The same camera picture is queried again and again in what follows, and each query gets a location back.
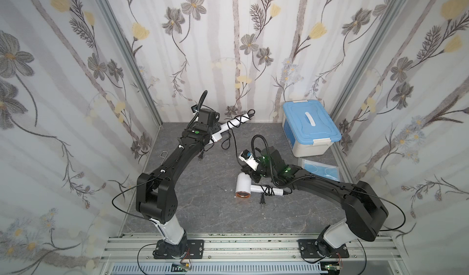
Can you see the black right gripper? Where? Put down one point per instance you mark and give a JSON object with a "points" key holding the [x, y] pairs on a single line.
{"points": [[257, 170]]}

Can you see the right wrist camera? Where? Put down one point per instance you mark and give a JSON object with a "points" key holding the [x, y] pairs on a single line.
{"points": [[248, 158]]}

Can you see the metal tongs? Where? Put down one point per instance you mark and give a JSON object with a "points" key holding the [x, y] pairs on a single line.
{"points": [[164, 154]]}

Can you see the blue lid storage box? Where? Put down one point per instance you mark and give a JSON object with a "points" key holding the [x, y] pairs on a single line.
{"points": [[308, 128]]}

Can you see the bag of blue face masks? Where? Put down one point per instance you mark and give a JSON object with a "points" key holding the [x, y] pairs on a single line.
{"points": [[321, 169]]}

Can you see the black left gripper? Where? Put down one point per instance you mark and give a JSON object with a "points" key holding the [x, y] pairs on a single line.
{"points": [[214, 133]]}

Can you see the white hair dryer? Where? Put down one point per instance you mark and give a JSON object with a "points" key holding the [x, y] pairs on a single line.
{"points": [[245, 188], [230, 124]]}

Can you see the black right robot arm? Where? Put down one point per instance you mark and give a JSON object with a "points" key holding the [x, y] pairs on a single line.
{"points": [[364, 211]]}

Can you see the aluminium mounting rail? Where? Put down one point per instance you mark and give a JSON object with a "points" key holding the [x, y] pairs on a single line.
{"points": [[250, 254]]}

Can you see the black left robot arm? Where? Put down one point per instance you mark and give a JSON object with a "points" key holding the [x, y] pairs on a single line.
{"points": [[156, 199]]}

